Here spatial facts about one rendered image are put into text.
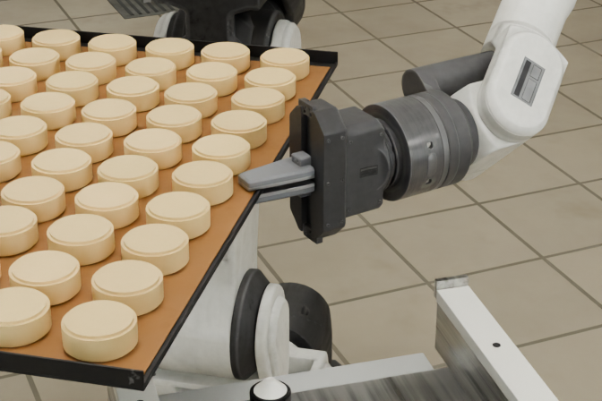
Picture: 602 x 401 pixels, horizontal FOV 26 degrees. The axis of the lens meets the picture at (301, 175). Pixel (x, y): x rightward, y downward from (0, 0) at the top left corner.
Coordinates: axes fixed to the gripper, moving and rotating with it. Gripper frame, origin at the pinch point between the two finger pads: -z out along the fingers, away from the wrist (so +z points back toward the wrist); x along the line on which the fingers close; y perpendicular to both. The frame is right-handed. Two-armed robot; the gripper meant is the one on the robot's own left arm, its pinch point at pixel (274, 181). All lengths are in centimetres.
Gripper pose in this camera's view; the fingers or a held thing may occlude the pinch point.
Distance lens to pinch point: 109.7
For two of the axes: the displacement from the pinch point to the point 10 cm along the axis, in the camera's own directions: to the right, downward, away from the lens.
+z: 8.5, -2.3, 4.7
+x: 0.0, -9.1, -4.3
